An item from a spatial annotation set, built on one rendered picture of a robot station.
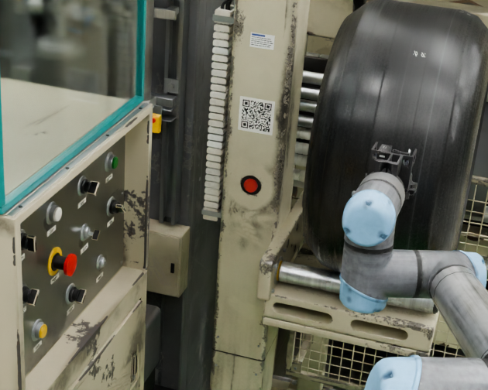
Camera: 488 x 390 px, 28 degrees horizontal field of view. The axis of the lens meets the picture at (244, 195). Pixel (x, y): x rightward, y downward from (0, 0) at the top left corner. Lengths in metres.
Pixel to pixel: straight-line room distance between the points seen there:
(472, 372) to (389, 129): 0.73
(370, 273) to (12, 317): 0.55
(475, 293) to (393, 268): 0.15
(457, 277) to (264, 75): 0.72
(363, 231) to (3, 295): 0.56
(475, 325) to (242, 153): 0.87
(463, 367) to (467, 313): 0.22
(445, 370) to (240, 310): 1.14
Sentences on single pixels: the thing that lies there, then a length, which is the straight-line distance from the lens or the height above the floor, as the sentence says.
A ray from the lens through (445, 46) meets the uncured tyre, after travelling 1.86.
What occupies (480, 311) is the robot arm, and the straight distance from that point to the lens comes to 1.36.
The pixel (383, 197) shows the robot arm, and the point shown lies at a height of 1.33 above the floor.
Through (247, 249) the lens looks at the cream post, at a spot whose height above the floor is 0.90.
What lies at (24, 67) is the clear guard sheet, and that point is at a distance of 1.47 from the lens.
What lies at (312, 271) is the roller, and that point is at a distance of 2.06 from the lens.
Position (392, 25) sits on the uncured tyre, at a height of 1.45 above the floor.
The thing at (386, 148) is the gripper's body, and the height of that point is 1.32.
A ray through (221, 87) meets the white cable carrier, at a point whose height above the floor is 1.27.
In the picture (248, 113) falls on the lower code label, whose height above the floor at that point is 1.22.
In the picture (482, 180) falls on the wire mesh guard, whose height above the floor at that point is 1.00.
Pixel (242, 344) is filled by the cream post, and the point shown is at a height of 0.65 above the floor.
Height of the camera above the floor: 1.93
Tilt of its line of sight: 25 degrees down
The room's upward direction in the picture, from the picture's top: 4 degrees clockwise
